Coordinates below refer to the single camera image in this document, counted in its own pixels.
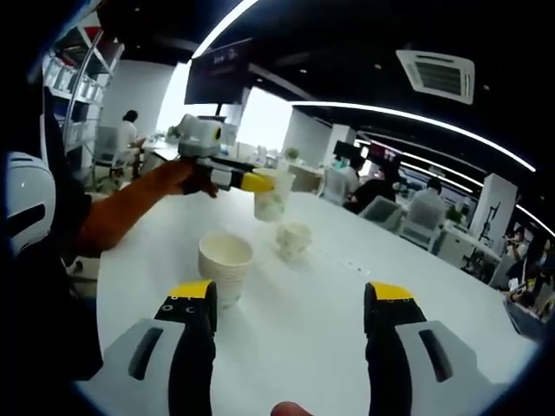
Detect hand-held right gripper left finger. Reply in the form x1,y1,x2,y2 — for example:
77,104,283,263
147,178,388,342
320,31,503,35
101,279,218,416

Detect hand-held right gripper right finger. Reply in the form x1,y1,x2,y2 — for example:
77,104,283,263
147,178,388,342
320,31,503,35
362,281,506,416

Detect green print paper cup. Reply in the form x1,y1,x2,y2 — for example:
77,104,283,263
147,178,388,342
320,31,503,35
252,167,297,224

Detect cluster of paper cups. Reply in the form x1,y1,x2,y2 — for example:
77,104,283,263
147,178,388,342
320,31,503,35
275,219,313,261

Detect stack of nested paper cups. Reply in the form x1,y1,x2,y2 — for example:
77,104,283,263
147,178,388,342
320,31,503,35
198,231,254,309

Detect person's left hand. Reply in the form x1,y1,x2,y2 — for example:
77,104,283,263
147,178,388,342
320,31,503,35
163,159,220,199

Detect white office desk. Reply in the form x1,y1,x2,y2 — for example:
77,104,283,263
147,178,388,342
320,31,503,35
140,138,183,164

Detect white office cabinet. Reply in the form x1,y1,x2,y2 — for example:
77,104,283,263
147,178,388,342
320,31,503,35
288,163,326,192

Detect large black display screen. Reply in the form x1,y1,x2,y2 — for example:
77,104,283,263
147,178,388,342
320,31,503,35
184,37,254,105

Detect grey office chair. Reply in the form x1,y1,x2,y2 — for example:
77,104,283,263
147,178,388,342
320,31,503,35
401,197,447,252
359,194,402,231
323,167,352,205
93,125,125,179

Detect white table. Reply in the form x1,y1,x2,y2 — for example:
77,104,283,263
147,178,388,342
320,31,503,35
73,184,541,416

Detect white ceiling light strip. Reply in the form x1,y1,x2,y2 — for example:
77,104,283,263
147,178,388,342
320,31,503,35
291,101,538,171
190,0,261,60

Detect curved grey pole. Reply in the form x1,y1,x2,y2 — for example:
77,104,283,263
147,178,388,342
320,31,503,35
64,28,105,144

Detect metal storage shelf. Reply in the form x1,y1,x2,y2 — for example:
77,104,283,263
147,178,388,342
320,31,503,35
42,25,125,174

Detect row of clear storage boxes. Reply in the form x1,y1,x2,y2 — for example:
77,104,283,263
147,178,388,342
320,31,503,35
47,58,108,103

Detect white chest-worn device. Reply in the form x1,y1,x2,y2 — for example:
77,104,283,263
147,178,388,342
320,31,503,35
4,150,56,257

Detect white ceiling air vent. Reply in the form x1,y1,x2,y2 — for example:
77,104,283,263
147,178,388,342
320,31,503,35
395,49,476,105

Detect red wall screen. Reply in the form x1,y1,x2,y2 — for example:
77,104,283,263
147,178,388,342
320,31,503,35
367,145,398,164

